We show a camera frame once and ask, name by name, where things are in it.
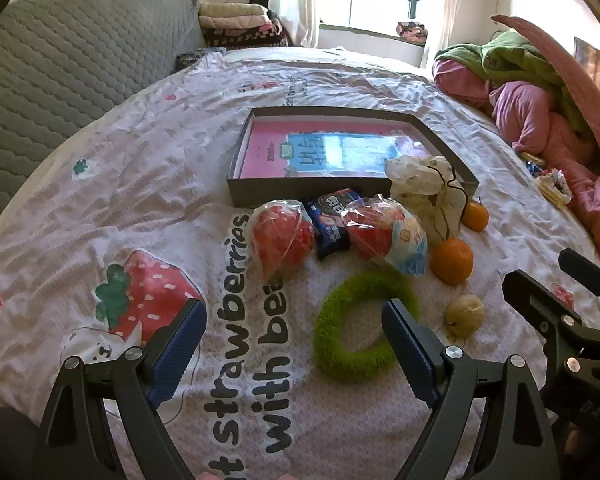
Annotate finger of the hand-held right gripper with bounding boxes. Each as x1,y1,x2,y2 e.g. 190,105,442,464
501,269,600,376
558,248,600,306

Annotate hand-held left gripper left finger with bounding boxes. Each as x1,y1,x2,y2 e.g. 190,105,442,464
32,297,208,480

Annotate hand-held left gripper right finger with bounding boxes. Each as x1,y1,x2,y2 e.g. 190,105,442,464
381,299,561,480

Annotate small yellowish potato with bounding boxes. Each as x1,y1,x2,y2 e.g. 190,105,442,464
444,294,485,337

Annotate green fuzzy ring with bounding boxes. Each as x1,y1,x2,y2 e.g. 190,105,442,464
314,267,421,386

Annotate large orange tangerine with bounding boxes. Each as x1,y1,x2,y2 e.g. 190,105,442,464
431,238,474,286

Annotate small orange tangerine with stem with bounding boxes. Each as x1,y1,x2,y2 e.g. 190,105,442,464
461,200,489,232

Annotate red and blue bread bag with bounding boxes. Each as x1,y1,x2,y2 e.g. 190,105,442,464
342,197,427,277

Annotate blue cookie packet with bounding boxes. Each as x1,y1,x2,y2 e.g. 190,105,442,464
302,189,363,261

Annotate white plastic bag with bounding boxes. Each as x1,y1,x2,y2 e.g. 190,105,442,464
385,156,468,248

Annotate red bread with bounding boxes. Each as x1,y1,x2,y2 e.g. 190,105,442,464
250,200,315,282

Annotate grey cardboard box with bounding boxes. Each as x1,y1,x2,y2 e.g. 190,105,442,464
226,106,480,209

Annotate patterned snack bag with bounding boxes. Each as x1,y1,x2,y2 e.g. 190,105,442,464
537,169,573,206

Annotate pink duvet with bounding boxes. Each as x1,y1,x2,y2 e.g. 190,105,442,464
432,57,600,271

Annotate long pink cushion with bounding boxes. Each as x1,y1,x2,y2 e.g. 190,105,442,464
490,14,600,181

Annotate strawberry print bedsheet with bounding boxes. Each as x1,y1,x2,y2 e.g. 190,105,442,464
0,47,600,480

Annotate green blanket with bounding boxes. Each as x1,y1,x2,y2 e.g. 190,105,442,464
437,30,596,136

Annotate floral cloth bundle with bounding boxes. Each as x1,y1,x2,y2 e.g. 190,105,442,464
396,21,428,43

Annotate grey quilted headboard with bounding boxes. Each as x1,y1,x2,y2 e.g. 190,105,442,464
0,0,206,251

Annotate white curtain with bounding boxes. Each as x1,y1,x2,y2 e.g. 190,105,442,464
272,0,321,48
420,0,456,68

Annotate dark patterned folded blanket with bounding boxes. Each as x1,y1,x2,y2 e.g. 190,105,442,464
202,25,288,48

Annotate pink folded blanket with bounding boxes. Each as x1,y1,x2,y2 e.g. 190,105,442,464
200,14,276,31

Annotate cream folded blanket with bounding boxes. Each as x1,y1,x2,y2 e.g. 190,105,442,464
199,2,268,18

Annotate dark wall frame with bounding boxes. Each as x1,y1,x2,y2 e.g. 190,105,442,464
574,36,600,106

